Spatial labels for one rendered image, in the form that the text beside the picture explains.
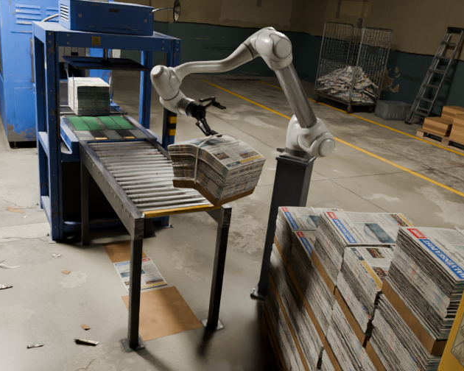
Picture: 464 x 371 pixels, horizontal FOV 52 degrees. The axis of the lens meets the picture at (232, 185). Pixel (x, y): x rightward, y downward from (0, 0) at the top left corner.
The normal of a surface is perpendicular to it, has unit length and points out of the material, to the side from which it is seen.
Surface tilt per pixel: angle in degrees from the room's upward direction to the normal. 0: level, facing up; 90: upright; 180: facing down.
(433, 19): 90
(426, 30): 90
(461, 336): 90
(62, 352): 0
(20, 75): 90
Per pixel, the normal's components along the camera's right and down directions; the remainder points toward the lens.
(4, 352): 0.11, -0.93
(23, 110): 0.47, 0.37
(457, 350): -0.98, -0.04
